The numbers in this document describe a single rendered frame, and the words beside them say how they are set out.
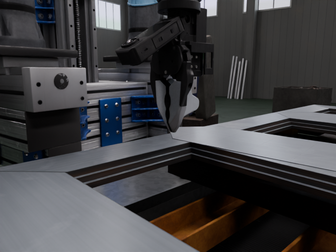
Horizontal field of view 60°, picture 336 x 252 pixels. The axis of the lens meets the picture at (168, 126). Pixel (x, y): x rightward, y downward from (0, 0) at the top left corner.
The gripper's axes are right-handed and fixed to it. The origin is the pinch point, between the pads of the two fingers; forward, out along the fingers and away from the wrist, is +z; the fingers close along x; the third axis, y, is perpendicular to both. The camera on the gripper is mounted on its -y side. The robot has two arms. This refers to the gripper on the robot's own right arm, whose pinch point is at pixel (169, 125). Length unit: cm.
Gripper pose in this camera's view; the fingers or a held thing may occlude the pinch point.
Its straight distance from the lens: 50.1
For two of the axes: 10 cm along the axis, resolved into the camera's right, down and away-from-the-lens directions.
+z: 0.0, 9.8, 1.9
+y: 7.3, -1.3, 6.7
